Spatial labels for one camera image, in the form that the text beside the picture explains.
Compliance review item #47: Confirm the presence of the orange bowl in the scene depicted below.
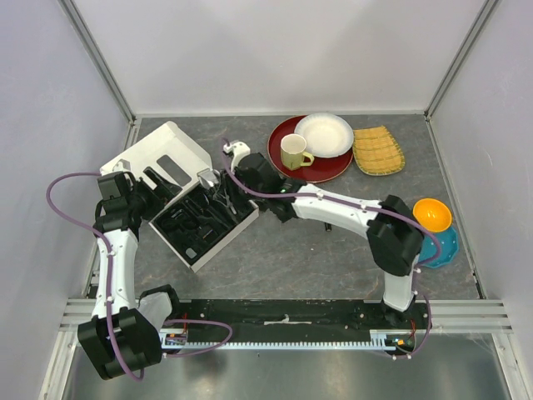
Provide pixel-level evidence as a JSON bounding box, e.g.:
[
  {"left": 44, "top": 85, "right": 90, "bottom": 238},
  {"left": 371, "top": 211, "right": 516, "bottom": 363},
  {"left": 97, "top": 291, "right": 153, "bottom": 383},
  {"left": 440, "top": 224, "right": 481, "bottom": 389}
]
[{"left": 413, "top": 197, "right": 453, "bottom": 233}]

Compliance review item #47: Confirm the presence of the blue dotted plate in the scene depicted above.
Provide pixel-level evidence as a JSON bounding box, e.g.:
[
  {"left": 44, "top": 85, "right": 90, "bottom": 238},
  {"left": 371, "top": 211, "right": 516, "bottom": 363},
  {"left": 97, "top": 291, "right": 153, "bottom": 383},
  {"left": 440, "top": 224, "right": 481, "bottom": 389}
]
[{"left": 419, "top": 226, "right": 460, "bottom": 269}]

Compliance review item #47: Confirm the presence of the small oil bottle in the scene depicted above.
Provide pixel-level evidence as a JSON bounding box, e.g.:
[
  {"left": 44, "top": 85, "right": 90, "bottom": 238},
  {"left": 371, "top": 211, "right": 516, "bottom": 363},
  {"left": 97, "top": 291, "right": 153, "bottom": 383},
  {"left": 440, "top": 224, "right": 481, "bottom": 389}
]
[{"left": 186, "top": 247, "right": 197, "bottom": 259}]

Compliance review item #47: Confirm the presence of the woven bamboo tray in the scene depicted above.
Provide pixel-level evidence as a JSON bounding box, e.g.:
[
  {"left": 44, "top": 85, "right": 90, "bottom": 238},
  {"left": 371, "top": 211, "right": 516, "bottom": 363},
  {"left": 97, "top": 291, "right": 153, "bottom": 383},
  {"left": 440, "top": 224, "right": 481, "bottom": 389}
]
[{"left": 352, "top": 126, "right": 406, "bottom": 176}]

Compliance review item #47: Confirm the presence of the red round plate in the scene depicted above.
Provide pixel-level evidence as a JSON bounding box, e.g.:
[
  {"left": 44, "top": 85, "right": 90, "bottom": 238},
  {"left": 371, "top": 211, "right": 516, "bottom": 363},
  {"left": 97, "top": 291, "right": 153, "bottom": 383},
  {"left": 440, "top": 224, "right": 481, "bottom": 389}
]
[{"left": 266, "top": 115, "right": 353, "bottom": 183}]

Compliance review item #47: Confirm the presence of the white clipper kit box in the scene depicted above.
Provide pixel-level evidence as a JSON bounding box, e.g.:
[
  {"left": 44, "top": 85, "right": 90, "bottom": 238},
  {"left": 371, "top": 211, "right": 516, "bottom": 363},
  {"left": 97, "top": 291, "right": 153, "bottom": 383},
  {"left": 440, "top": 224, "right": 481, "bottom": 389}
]
[{"left": 100, "top": 122, "right": 259, "bottom": 272}]

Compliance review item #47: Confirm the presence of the white cable duct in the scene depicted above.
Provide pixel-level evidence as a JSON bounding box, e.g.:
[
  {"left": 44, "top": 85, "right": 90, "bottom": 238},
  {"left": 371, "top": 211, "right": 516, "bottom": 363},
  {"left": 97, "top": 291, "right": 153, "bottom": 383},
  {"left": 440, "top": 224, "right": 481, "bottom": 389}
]
[{"left": 159, "top": 329, "right": 416, "bottom": 352}]

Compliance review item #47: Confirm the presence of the white paper plate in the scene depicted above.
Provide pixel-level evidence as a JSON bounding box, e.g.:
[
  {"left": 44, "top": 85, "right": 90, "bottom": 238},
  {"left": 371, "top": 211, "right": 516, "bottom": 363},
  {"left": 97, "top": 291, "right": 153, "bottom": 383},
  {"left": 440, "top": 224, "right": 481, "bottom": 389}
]
[{"left": 294, "top": 112, "right": 354, "bottom": 158}]

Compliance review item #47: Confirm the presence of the yellow-green mug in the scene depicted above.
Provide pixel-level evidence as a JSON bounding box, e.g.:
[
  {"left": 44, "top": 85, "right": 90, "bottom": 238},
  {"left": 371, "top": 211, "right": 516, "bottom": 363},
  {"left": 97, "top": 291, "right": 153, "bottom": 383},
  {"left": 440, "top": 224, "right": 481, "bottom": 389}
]
[{"left": 280, "top": 133, "right": 315, "bottom": 171}]

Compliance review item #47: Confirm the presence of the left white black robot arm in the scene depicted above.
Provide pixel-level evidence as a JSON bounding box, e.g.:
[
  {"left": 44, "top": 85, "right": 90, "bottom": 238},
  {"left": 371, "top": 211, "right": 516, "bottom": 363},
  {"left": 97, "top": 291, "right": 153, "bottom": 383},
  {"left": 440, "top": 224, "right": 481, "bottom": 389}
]
[{"left": 77, "top": 168, "right": 183, "bottom": 380}]

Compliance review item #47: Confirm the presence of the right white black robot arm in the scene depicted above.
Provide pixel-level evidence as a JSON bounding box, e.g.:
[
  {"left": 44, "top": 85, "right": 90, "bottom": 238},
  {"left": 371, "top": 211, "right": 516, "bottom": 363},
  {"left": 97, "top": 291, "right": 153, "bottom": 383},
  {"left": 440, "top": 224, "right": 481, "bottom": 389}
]
[{"left": 222, "top": 139, "right": 424, "bottom": 328}]

